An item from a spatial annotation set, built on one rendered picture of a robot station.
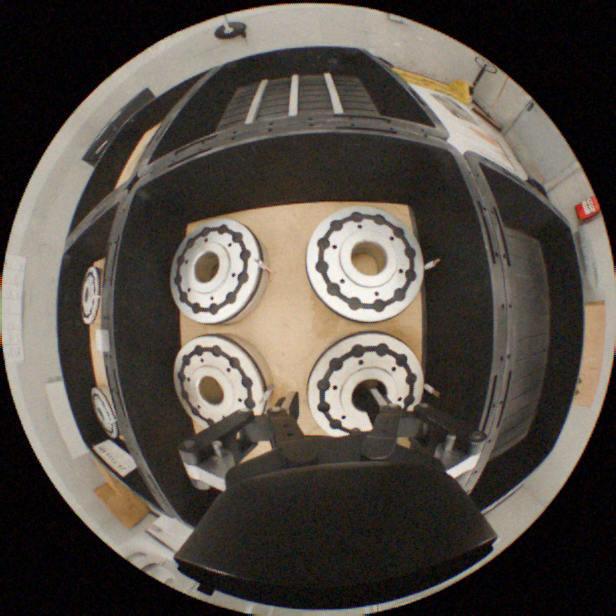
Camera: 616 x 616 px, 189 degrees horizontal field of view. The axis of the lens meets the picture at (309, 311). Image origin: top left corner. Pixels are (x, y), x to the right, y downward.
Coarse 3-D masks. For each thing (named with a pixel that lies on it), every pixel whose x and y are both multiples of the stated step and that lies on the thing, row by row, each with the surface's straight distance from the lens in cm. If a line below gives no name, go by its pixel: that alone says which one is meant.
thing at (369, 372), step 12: (360, 372) 17; (372, 372) 17; (384, 372) 17; (348, 384) 17; (384, 384) 18; (396, 384) 18; (348, 396) 17; (396, 396) 18; (348, 408) 18; (360, 408) 18; (360, 420) 18
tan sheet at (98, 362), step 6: (102, 258) 48; (96, 264) 50; (102, 264) 47; (90, 324) 50; (96, 324) 47; (90, 330) 50; (96, 348) 48; (96, 354) 48; (102, 354) 45; (96, 360) 49; (102, 360) 46; (96, 366) 50; (102, 366) 46; (96, 372) 51; (102, 372) 47; (96, 378) 52; (102, 378) 48; (102, 384) 49
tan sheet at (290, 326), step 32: (192, 224) 28; (256, 224) 23; (288, 224) 22; (288, 256) 21; (352, 256) 21; (288, 288) 20; (192, 320) 25; (256, 320) 21; (288, 320) 20; (320, 320) 20; (416, 320) 22; (288, 352) 20; (416, 352) 22; (288, 384) 21; (256, 448) 26
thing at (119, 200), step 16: (128, 192) 25; (112, 208) 27; (112, 240) 22; (64, 256) 49; (64, 384) 49; (112, 384) 22; (112, 400) 23; (80, 432) 53; (128, 448) 25; (144, 480) 28; (144, 496) 36
